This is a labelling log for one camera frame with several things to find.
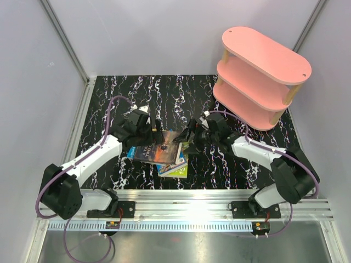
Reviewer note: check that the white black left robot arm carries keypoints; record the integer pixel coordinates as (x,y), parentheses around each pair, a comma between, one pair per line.
(61,187)

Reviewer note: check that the aluminium rail frame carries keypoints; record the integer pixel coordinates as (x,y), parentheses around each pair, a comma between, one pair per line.
(214,178)

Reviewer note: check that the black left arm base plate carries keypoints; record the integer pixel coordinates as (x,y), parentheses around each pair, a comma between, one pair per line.
(124,208)

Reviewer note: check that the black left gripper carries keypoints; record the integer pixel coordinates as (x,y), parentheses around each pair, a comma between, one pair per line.
(150,140)

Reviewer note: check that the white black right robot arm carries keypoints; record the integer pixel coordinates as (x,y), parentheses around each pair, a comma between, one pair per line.
(293,175)

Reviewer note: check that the right corner aluminium post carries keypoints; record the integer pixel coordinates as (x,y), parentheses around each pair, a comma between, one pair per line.
(315,14)

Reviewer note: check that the white slotted cable duct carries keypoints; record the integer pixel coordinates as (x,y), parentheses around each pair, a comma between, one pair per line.
(160,226)

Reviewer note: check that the pink three-tier shelf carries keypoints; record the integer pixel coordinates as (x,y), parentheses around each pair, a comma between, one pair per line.
(258,77)

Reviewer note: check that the Tale of Two Cities book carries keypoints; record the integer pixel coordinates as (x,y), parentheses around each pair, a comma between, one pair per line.
(164,154)

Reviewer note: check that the lime green book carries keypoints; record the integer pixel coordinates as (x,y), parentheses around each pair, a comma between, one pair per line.
(182,170)

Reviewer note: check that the blue back-cover book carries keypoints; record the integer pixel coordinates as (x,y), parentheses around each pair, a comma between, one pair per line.
(163,170)

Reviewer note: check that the blue 26-Storey Treehouse book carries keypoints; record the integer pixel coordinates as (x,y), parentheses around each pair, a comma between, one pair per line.
(131,153)

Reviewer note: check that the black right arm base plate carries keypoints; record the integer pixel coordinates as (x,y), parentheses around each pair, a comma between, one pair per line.
(241,209)

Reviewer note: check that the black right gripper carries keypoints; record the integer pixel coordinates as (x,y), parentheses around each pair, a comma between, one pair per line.
(184,136)

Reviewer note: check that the corner aluminium post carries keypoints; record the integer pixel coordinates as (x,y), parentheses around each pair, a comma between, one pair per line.
(54,20)
(315,14)

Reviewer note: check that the left corner aluminium post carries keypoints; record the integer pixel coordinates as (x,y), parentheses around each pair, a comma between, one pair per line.
(54,20)

